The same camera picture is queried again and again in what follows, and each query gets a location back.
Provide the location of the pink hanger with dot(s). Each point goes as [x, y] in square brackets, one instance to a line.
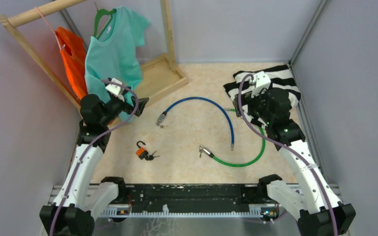
[60, 46]

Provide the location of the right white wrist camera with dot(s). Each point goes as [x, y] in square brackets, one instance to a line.
[260, 81]

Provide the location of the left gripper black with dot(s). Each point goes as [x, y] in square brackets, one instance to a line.
[141, 103]

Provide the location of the black keys bunch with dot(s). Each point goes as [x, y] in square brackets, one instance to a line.
[150, 157]

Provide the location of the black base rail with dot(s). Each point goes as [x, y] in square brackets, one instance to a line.
[196, 200]

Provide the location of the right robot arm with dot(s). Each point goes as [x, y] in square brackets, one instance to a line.
[318, 211]

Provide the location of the orange garment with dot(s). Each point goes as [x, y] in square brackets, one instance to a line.
[73, 54]

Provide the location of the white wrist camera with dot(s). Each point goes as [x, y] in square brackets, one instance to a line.
[260, 81]
[114, 89]

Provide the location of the black white striped cloth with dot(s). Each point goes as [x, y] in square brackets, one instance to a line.
[274, 77]

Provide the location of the blue cable lock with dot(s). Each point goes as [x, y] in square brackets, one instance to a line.
[205, 103]

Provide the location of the wooden clothes rack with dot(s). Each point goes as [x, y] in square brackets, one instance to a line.
[161, 76]

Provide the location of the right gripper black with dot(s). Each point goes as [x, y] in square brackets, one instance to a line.
[247, 99]

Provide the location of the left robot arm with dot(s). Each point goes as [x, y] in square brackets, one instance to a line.
[73, 212]

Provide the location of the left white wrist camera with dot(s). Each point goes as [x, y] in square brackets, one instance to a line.
[114, 89]

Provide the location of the teal t-shirt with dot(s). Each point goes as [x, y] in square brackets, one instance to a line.
[113, 55]

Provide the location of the orange padlock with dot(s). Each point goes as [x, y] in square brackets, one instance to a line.
[142, 153]

